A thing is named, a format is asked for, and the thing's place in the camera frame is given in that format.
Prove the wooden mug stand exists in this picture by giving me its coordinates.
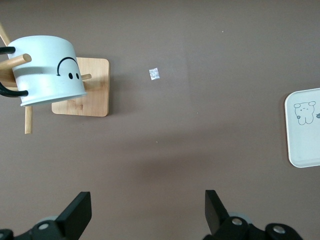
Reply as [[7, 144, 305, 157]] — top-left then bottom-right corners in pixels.
[[0, 22, 111, 135]]

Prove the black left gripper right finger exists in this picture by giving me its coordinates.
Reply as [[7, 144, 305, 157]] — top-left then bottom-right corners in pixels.
[[203, 189, 303, 240]]

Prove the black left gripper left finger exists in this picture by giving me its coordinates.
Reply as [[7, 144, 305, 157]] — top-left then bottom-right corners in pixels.
[[0, 191, 92, 240]]

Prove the white smiley mug black handle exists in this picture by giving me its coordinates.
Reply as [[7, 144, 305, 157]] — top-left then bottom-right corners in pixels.
[[0, 34, 88, 108]]

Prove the small clear tape piece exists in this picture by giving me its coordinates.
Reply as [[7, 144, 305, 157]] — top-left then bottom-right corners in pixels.
[[148, 67, 161, 82]]

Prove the white rabbit print tray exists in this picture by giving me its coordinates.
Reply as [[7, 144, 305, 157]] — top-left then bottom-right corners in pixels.
[[284, 87, 320, 168]]

